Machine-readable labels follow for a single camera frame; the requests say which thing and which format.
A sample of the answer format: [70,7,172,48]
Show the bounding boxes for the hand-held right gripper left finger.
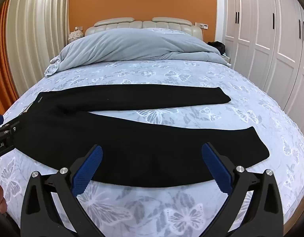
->
[21,144,111,237]

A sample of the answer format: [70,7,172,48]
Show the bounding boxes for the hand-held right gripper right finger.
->
[201,142,284,237]

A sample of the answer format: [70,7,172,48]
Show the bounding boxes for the black pants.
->
[12,84,270,188]

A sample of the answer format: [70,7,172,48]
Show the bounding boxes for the orange curtain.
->
[0,5,19,100]

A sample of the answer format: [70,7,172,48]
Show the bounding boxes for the butterfly print bed sheet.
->
[0,59,304,237]

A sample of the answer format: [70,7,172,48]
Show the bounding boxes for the white pleated curtain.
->
[5,0,71,98]

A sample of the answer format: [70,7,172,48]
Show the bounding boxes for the white nightstand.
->
[221,53,233,68]

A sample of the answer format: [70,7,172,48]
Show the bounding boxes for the white fluffy ornament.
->
[68,28,84,42]

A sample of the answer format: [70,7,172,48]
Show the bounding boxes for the black bag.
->
[207,41,226,55]

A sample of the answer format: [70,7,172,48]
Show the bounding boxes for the grey duvet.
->
[44,27,232,77]

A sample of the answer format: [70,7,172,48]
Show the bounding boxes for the white wardrobe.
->
[222,0,304,134]

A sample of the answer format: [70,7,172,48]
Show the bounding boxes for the beige padded headboard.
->
[85,17,204,41]

